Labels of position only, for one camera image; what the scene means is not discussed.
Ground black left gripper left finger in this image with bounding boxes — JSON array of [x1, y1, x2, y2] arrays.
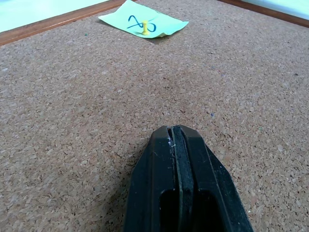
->
[[123, 125, 182, 232]]

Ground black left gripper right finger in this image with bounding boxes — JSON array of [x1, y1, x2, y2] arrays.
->
[[171, 124, 254, 232]]

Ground green sticky note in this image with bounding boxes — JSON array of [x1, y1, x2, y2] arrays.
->
[[98, 0, 190, 39]]

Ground cork board with wooden frame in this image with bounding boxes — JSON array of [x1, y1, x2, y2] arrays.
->
[[0, 0, 309, 232]]

